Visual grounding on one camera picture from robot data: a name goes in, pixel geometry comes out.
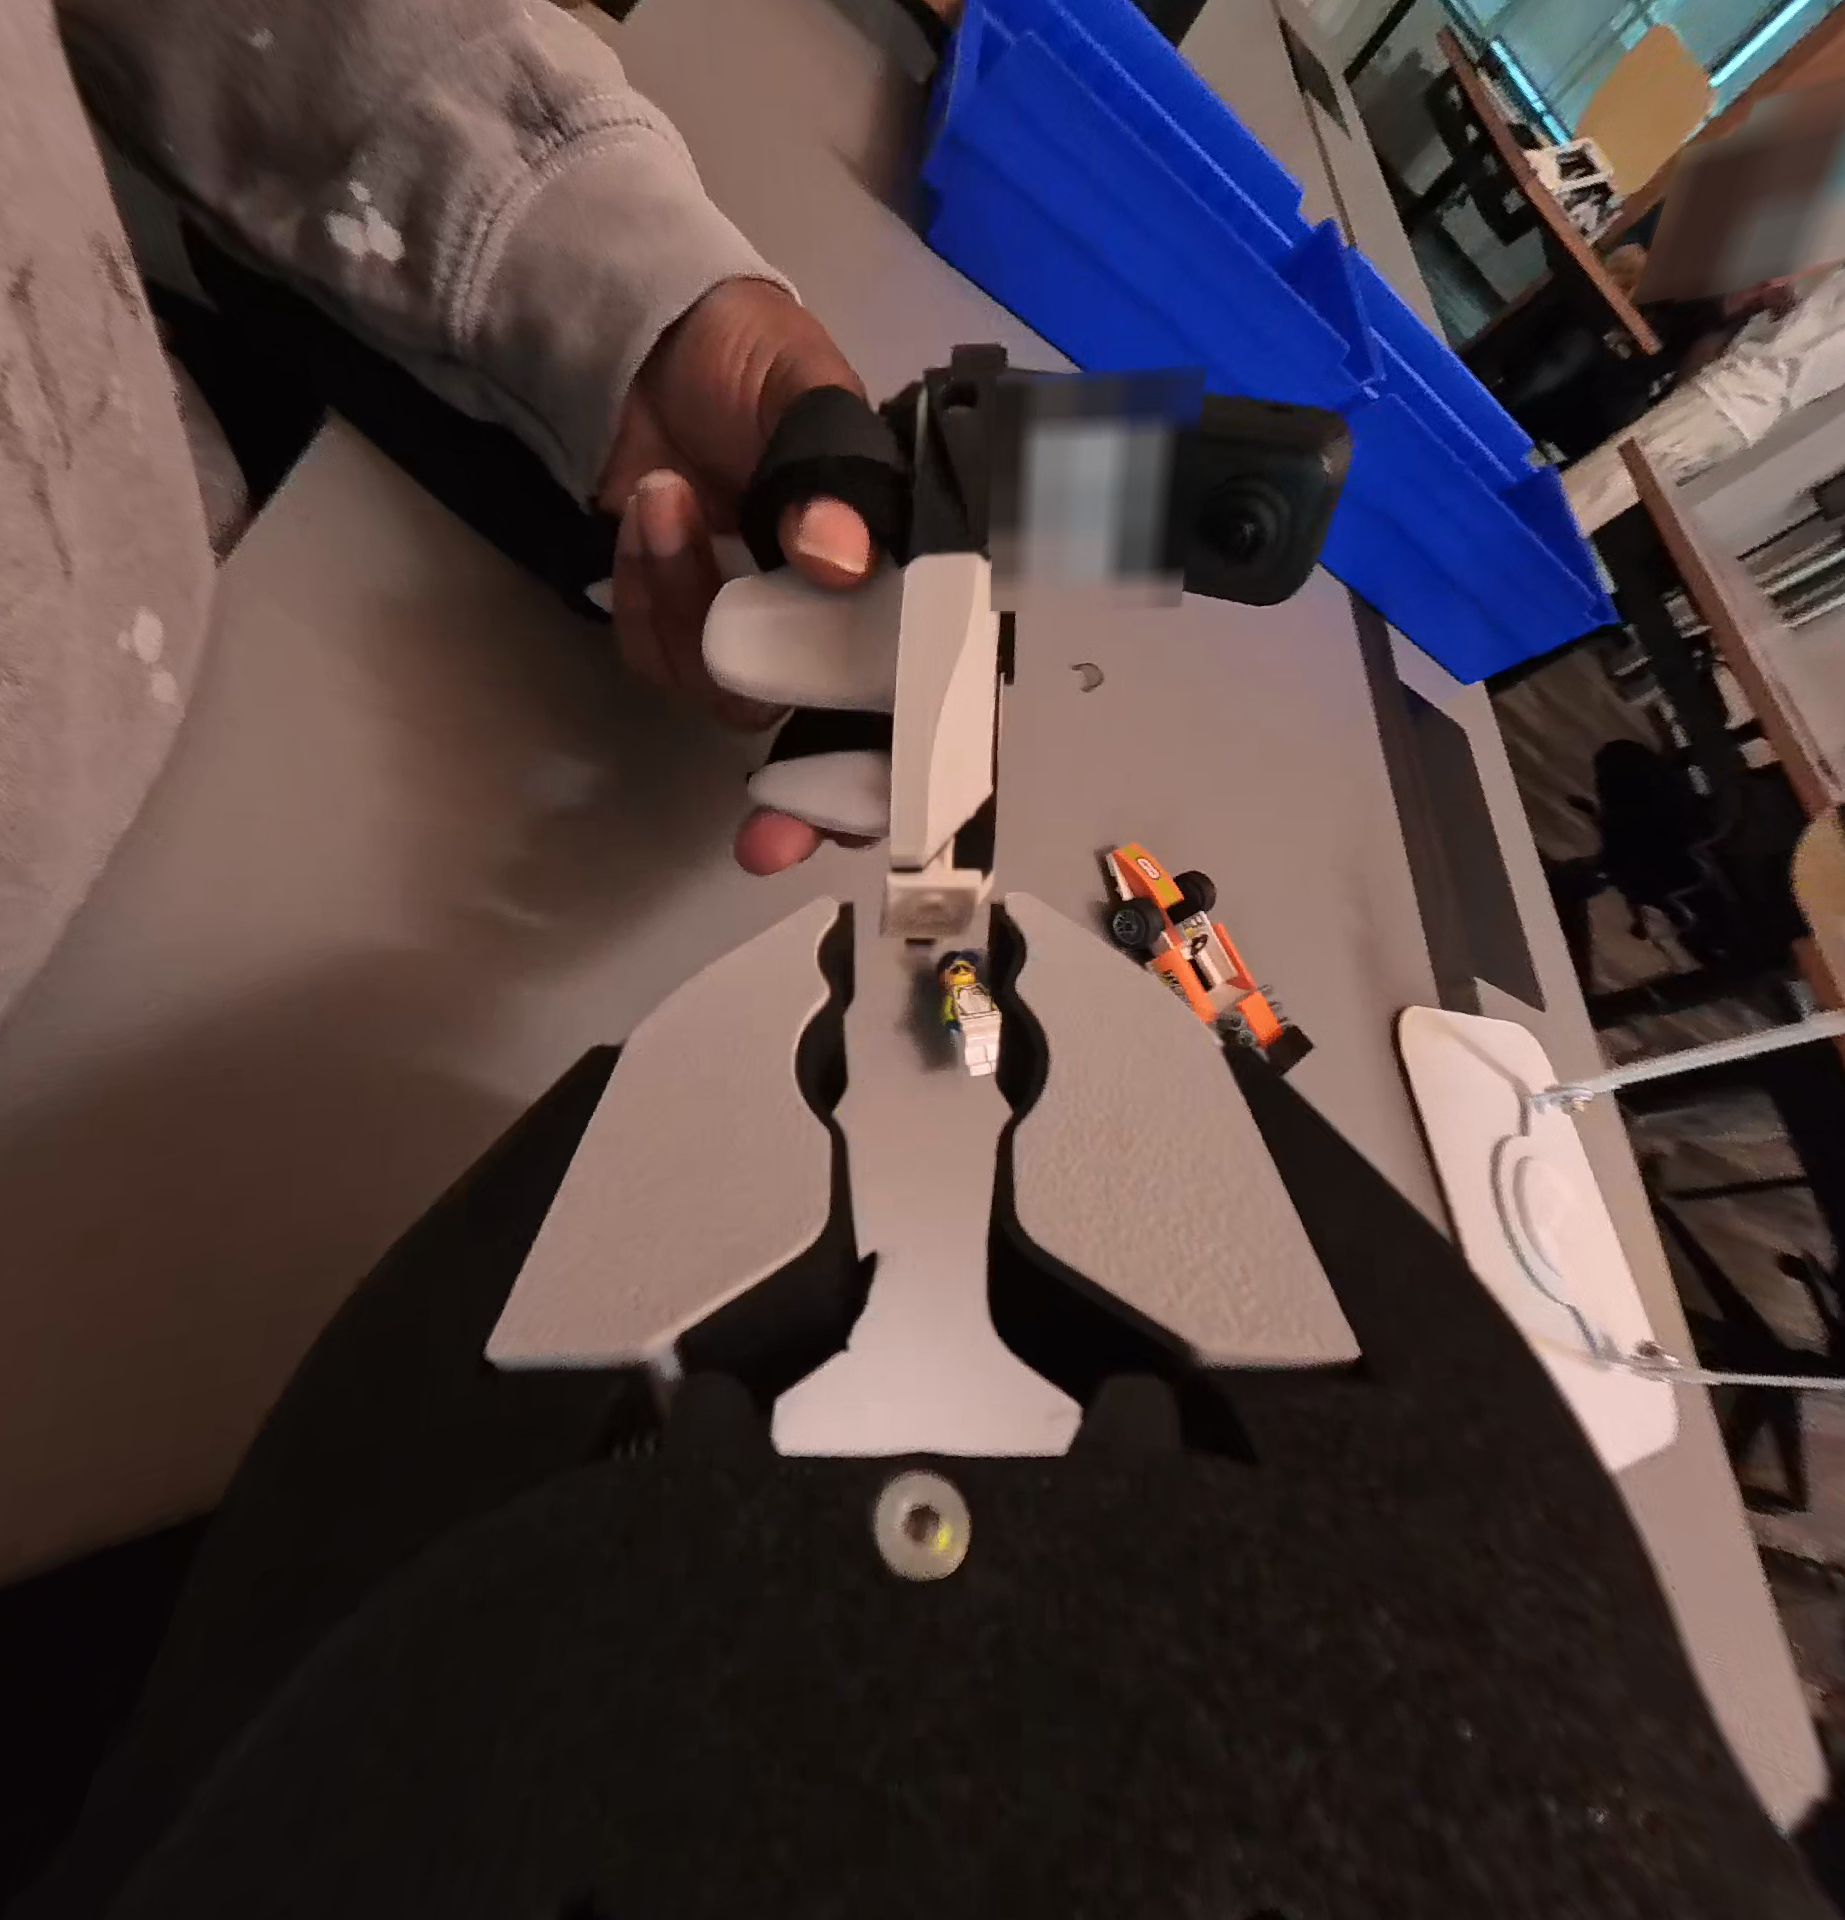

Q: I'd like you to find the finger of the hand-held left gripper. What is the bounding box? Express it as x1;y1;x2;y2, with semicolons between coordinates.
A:
884;555;1013;871

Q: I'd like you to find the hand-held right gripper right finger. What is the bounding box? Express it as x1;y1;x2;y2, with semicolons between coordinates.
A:
984;901;1365;1376

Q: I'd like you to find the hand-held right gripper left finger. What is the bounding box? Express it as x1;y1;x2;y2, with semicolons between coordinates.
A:
488;901;879;1376

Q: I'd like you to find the orange lego race car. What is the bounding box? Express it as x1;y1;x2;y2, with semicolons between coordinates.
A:
1097;840;1314;1072

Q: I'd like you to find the white booklet stand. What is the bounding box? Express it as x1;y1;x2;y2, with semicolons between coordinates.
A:
1398;1006;1845;1472

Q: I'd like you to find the person's left forearm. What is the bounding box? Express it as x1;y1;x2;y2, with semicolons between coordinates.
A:
52;1;804;512

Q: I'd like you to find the person's left hand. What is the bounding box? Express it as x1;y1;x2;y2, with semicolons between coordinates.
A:
599;277;900;878

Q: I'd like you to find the wooden desk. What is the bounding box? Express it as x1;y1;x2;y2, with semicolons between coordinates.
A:
1433;31;1674;347

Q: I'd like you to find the black office chair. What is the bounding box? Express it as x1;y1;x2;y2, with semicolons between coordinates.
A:
1583;735;1794;992

